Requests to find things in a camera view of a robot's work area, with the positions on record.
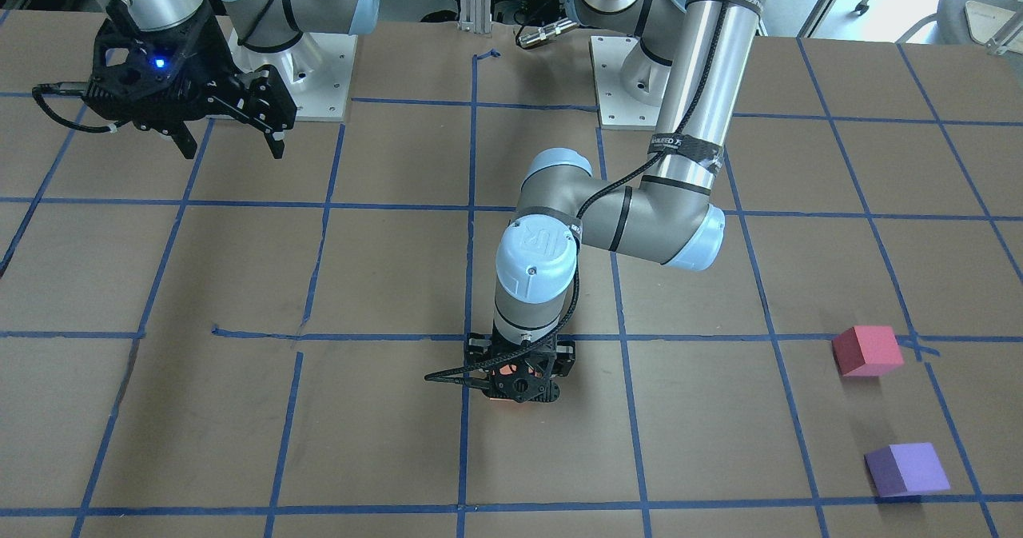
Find orange foam cube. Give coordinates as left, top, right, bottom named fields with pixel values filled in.
left=486, top=361, right=535, bottom=403

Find purple foam cube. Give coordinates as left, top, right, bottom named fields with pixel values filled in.
left=865, top=442, right=951, bottom=498

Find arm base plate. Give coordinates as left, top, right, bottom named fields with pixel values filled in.
left=228, top=31, right=359, bottom=122
left=591, top=34, right=673, bottom=131

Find silver metal cylinder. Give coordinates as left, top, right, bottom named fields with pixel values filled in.
left=515, top=18, right=579, bottom=50

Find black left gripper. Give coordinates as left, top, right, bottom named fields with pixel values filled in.
left=465, top=332, right=576, bottom=403

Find red foam cube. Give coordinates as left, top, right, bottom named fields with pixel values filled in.
left=830, top=325, right=905, bottom=377

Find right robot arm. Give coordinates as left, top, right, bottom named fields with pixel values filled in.
left=82, top=0, right=380, bottom=159

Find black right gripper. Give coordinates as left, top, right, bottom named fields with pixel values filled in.
left=84, top=0, right=297, bottom=160

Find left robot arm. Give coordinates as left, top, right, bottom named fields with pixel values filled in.
left=427, top=0, right=765, bottom=403

